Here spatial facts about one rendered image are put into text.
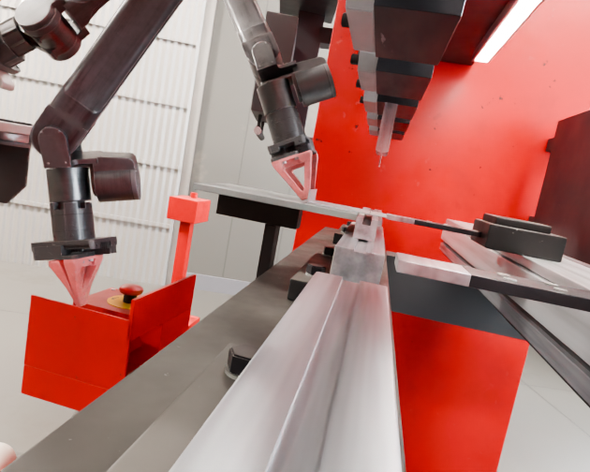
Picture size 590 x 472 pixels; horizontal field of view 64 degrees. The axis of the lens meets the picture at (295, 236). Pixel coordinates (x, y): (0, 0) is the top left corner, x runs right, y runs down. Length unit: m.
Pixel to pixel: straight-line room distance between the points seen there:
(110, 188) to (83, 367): 0.25
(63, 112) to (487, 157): 1.32
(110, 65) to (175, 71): 3.05
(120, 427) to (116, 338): 0.38
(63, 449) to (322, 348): 0.16
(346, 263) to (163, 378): 0.27
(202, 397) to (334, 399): 0.13
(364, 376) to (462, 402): 1.64
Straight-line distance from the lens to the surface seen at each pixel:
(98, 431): 0.33
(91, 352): 0.74
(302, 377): 0.19
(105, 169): 0.74
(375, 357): 0.23
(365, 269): 0.57
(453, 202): 1.68
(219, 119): 3.73
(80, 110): 0.71
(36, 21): 1.10
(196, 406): 0.30
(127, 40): 0.70
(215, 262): 3.80
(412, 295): 1.26
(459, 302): 1.27
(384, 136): 0.77
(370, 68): 0.59
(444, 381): 1.81
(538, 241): 0.79
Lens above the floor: 1.05
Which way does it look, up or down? 8 degrees down
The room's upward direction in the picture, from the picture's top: 10 degrees clockwise
